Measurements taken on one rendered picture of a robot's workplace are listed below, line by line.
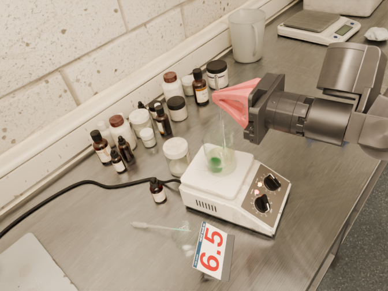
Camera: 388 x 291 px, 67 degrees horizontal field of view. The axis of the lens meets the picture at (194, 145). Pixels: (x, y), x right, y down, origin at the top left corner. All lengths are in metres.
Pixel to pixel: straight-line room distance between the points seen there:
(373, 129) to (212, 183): 0.31
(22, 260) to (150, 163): 0.34
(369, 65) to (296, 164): 0.37
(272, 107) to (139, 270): 0.39
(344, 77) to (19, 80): 0.67
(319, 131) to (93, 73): 0.63
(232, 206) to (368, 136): 0.29
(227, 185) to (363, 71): 0.30
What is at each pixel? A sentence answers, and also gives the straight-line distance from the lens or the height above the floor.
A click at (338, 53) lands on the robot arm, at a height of 1.09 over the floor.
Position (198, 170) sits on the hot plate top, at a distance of 0.60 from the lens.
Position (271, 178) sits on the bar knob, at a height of 0.82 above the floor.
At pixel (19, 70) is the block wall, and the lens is 0.79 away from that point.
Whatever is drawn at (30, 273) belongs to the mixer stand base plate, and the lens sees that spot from 0.71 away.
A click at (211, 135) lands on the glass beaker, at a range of 0.58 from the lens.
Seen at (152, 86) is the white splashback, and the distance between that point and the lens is 0.95.
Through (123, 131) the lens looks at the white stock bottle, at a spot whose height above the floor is 0.82.
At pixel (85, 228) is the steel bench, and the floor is 0.75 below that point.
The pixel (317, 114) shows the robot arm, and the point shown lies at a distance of 0.41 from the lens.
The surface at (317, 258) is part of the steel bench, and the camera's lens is 0.60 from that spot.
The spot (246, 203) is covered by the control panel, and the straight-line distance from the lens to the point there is 0.58.
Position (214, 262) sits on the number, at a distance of 0.57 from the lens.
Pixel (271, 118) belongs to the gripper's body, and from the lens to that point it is 0.43.
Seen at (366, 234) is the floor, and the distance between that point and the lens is 1.56.
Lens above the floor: 1.28
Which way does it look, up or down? 43 degrees down
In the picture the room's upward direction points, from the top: 12 degrees counter-clockwise
